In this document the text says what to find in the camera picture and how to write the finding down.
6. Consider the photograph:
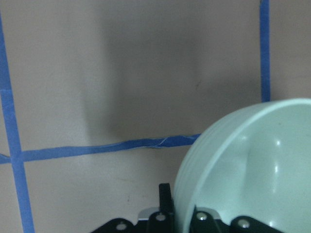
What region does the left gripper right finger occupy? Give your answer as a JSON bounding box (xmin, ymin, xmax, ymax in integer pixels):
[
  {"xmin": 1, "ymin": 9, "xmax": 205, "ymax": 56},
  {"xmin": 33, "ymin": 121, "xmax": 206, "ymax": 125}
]
[{"xmin": 189, "ymin": 206, "xmax": 281, "ymax": 233}]

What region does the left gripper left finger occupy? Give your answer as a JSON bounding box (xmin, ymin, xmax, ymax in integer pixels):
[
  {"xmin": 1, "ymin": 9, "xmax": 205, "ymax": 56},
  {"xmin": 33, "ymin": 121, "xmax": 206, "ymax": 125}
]
[{"xmin": 94, "ymin": 183, "xmax": 174, "ymax": 233}]

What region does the green plastic bowl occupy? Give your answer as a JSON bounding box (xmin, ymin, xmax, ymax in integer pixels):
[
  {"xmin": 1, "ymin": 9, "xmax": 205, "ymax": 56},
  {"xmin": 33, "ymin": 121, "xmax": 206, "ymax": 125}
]
[{"xmin": 173, "ymin": 99, "xmax": 311, "ymax": 233}]

